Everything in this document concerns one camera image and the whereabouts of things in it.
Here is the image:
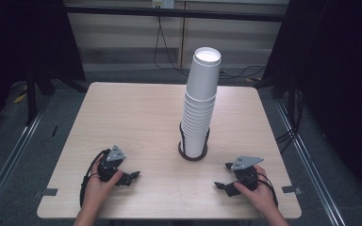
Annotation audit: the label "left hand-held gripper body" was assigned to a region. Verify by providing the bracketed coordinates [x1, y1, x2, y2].
[97, 144, 127, 184]

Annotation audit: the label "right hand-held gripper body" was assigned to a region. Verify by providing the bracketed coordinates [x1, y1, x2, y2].
[230, 155, 265, 192]

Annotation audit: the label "black cup holder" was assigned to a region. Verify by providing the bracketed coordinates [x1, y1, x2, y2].
[177, 121, 211, 162]

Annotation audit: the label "stack of white paper cups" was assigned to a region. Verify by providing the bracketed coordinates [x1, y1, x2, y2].
[179, 46, 222, 159]

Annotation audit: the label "person's right hand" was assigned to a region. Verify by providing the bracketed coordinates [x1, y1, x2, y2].
[233, 165, 278, 216]

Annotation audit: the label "person's left hand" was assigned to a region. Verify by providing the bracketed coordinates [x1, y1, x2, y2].
[85, 154, 124, 209]

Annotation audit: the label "grey tape piece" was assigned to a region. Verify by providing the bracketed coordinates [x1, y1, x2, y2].
[41, 187, 59, 198]
[281, 185, 303, 196]

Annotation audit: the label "dark metal stand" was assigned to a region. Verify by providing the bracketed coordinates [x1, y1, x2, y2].
[25, 65, 57, 126]

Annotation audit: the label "yellow floor object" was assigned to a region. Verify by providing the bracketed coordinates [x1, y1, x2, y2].
[12, 84, 29, 105]

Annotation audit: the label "black curtain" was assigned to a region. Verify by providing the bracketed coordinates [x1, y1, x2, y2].
[259, 0, 362, 206]
[0, 0, 87, 140]

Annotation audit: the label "black horizontal bar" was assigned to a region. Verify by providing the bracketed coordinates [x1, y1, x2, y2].
[63, 4, 288, 24]

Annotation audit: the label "right hand-held gripper black cable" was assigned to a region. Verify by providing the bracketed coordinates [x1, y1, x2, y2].
[256, 171, 279, 209]

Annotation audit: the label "hand-held gripper black cable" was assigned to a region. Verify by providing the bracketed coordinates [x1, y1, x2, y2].
[79, 148, 111, 209]
[256, 171, 279, 209]

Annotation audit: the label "left hand-held gripper black cable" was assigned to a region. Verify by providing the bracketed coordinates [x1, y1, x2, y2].
[79, 148, 111, 209]

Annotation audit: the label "metal floor rail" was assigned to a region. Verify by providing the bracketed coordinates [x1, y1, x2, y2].
[0, 102, 51, 222]
[274, 99, 347, 226]

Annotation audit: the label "black cable bundle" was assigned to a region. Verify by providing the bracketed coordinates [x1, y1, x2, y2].
[275, 89, 306, 154]

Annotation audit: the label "black floor cables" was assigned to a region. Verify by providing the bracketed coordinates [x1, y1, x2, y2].
[219, 63, 268, 81]

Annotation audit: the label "black hanging cable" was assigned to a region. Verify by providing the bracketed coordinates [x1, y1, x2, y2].
[153, 15, 190, 77]

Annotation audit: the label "white wall outlet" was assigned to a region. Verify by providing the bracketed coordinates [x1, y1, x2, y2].
[152, 0, 175, 9]

